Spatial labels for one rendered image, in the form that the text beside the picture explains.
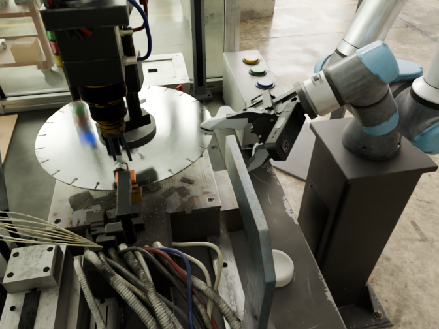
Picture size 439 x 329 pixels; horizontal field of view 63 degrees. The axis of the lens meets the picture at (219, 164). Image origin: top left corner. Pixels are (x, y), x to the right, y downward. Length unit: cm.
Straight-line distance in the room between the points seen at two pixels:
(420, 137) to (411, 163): 20
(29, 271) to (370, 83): 62
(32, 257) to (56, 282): 5
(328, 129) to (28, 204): 80
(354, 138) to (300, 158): 112
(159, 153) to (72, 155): 15
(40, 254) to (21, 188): 37
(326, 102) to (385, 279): 117
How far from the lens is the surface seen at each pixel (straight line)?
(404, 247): 186
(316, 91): 67
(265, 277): 47
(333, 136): 106
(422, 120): 84
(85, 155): 67
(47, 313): 61
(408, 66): 96
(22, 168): 103
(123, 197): 53
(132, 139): 67
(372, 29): 81
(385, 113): 74
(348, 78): 66
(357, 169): 97
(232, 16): 112
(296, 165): 205
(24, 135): 115
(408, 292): 173
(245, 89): 93
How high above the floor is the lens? 136
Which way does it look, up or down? 42 degrees down
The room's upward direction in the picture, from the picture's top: straight up
